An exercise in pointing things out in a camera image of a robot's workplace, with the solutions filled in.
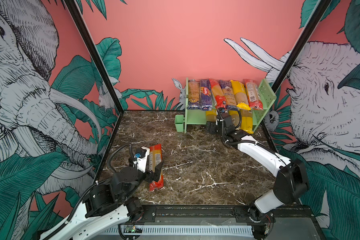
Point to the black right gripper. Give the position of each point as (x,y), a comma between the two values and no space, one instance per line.
(214,125)

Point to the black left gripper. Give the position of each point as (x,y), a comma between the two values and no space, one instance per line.
(157,173)

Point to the red yellow spaghetti bag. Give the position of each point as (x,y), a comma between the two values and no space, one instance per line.
(155,165)

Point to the yellow barcode spaghetti bag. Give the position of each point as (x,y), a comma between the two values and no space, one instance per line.
(247,121)

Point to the blue Korean spaghetti bag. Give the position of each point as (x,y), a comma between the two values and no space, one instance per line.
(229,95)

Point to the yellow Pastatime spaghetti bag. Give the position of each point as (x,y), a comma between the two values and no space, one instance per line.
(240,95)

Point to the red label spaghetti bag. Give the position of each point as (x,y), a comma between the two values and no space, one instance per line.
(253,95)

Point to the blue gold spaghetti bag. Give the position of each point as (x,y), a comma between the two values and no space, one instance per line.
(194,95)

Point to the blue Barilla spaghetti pack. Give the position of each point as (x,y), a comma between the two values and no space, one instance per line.
(205,95)

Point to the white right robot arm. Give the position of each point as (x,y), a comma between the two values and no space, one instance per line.
(291,175)

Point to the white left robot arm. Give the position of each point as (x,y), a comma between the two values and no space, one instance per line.
(108,203)

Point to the green metal shelf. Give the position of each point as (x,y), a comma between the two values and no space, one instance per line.
(198,117)

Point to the yellow Pastatime bag left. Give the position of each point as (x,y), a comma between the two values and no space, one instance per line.
(211,116)

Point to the green hanging cup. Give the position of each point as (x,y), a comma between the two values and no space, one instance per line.
(179,123)

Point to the white vented strip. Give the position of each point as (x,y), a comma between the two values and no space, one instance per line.
(156,230)

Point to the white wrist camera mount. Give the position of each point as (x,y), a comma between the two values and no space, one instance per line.
(141,158)

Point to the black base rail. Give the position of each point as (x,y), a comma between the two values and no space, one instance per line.
(240,213)

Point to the black corner frame post right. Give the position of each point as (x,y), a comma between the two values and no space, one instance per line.
(315,17)

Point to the black corner frame post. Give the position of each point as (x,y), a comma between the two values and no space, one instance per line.
(315,17)
(76,15)

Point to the black corner frame post left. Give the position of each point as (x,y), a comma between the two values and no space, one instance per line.
(76,15)

